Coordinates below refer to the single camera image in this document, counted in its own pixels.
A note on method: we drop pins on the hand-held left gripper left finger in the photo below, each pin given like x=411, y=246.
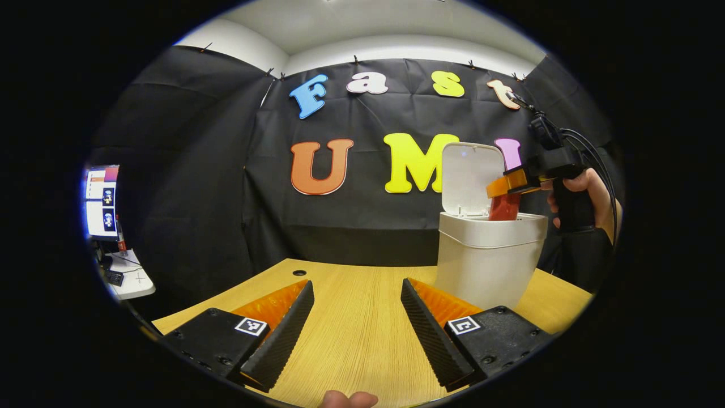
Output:
x=283, y=340

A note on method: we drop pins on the computer monitor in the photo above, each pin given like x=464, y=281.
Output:
x=102, y=201

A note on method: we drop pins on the black backdrop cloth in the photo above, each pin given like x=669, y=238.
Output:
x=198, y=170

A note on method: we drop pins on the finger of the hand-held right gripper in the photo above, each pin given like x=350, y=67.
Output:
x=507, y=182
x=527, y=190

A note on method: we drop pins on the white desktop garbage bin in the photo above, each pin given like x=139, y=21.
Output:
x=487, y=266

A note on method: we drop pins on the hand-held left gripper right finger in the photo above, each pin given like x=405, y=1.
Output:
x=433, y=340

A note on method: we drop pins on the red pop can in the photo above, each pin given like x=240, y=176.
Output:
x=504, y=208

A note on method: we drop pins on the small black device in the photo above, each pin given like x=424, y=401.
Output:
x=114, y=278

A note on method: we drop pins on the white side table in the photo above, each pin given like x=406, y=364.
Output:
x=136, y=280

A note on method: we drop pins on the wooden desktop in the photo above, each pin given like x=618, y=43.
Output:
x=351, y=328

